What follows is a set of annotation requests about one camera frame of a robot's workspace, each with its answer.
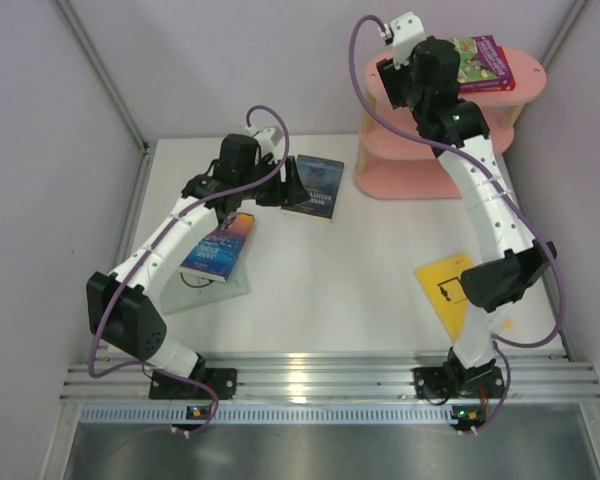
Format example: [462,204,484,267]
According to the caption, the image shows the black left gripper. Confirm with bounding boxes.
[238,156,309,207]

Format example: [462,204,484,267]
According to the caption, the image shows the purple 117-Storey Treehouse book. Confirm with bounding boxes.
[451,35,515,92]

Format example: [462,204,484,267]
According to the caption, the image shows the red 13-Storey Treehouse book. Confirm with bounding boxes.
[458,46,516,93]

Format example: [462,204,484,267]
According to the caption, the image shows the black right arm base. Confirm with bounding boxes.
[412,349,505,404]

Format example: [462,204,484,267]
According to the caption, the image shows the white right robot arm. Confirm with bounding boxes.
[377,34,555,397]

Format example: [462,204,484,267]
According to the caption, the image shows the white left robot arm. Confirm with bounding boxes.
[86,126,309,397]

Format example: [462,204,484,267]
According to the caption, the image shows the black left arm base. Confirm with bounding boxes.
[149,360,238,400]

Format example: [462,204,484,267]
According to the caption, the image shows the dark blue Nineteen Eighty-Four book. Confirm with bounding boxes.
[281,155,344,221]

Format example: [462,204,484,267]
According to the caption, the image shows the pink three-tier shelf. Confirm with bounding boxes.
[354,47,547,200]

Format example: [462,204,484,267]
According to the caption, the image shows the blue Jane Eyre book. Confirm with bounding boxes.
[179,213,255,282]

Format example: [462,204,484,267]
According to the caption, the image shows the grey-green flat file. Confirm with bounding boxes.
[160,261,250,315]

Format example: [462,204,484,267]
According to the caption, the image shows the yellow hangman book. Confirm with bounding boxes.
[414,252,474,343]

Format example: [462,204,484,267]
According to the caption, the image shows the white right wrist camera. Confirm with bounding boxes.
[380,11,427,69]

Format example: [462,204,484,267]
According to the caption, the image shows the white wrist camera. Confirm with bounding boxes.
[380,11,427,69]
[246,125,284,154]

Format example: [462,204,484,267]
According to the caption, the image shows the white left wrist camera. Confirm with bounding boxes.
[246,125,284,154]

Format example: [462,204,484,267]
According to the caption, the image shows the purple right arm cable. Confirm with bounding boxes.
[348,15,567,426]

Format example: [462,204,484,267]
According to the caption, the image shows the aluminium mounting rail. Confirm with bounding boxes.
[60,352,600,404]

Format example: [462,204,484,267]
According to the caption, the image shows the perforated grey cable duct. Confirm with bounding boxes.
[79,403,486,426]

